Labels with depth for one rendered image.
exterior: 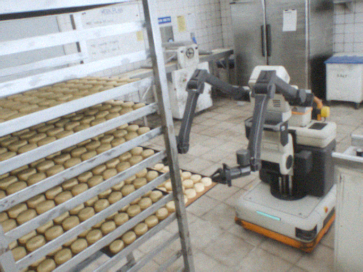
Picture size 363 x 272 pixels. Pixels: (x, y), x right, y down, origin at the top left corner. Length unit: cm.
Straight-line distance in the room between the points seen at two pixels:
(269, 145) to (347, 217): 67
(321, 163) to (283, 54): 326
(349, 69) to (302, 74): 64
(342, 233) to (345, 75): 364
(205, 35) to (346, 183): 551
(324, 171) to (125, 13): 426
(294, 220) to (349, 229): 48
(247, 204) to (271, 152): 50
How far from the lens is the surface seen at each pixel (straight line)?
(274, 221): 253
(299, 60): 543
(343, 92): 554
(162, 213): 132
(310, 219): 246
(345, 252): 219
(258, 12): 572
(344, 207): 202
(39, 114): 91
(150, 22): 108
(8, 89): 87
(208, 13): 713
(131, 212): 121
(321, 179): 259
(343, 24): 609
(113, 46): 562
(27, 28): 512
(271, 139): 231
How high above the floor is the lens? 170
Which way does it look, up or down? 20 degrees down
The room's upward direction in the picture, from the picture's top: 8 degrees counter-clockwise
